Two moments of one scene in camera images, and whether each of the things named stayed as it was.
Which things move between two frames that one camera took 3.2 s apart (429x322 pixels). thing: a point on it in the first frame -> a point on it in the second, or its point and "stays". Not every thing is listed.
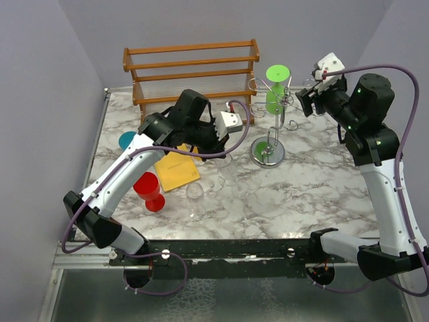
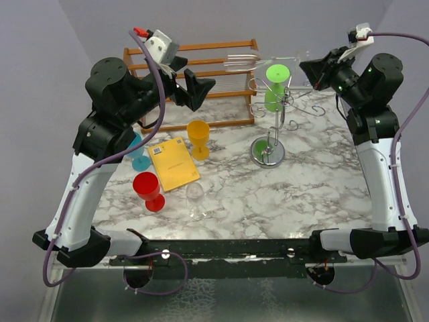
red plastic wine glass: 147,185 stays
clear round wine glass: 194,191 stays
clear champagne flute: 226,164 -> 244,62
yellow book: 177,168 stays
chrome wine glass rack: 266,151 stays
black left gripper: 217,145 -> 196,88
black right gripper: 303,94 -> 328,65
